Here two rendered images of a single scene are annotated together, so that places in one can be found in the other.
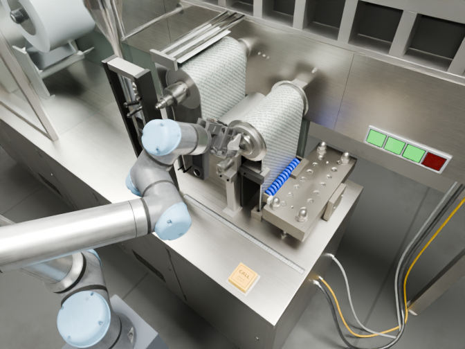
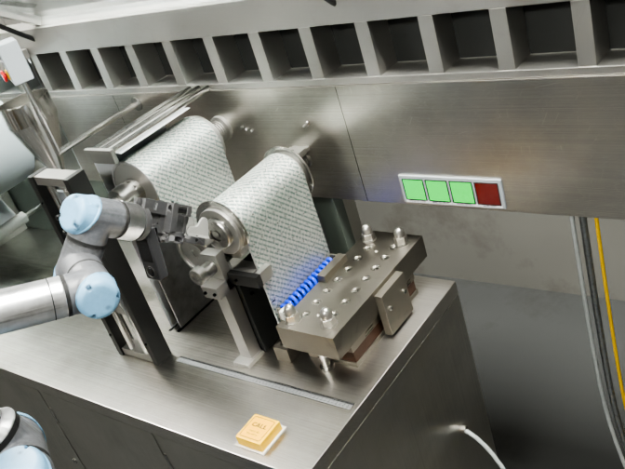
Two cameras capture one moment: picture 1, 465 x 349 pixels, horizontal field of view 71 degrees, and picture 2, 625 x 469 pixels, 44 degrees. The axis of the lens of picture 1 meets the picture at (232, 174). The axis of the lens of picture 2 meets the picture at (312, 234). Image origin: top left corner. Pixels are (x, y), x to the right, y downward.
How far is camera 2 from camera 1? 0.87 m
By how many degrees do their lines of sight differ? 21
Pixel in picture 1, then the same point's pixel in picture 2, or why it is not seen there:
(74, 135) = not seen: hidden behind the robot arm
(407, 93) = (410, 114)
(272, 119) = (251, 193)
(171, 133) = (88, 204)
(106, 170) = (63, 357)
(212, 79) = (169, 167)
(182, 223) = (104, 288)
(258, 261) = (285, 410)
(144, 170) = (67, 257)
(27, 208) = not seen: outside the picture
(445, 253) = not seen: outside the picture
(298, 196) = (328, 301)
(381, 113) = (401, 151)
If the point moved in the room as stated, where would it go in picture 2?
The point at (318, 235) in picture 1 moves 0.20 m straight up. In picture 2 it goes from (378, 357) to (356, 286)
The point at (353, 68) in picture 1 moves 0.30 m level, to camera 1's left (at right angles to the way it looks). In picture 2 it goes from (344, 106) to (218, 144)
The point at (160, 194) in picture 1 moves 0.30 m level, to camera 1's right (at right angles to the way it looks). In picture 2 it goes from (82, 269) to (243, 221)
